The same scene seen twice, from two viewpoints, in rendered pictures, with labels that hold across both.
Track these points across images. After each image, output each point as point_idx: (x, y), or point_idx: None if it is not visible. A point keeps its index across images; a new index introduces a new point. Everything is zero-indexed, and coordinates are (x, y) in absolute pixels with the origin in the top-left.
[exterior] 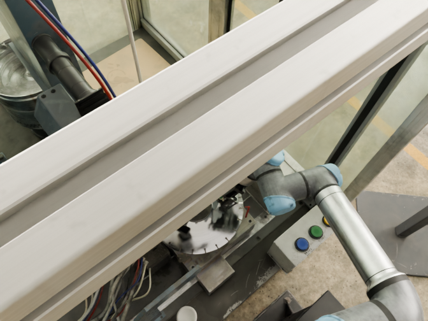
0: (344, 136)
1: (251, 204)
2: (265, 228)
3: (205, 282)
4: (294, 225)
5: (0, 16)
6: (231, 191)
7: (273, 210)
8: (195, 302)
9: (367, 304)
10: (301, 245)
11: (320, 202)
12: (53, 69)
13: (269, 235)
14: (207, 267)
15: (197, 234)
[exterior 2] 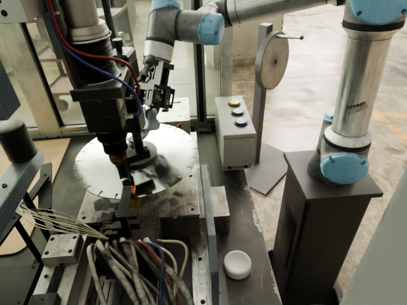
0: (193, 7)
1: None
2: (201, 160)
3: (215, 213)
4: (220, 120)
5: None
6: (163, 70)
7: (215, 25)
8: (226, 249)
9: None
10: (241, 121)
11: (235, 8)
12: None
13: (210, 162)
14: (202, 204)
15: (166, 165)
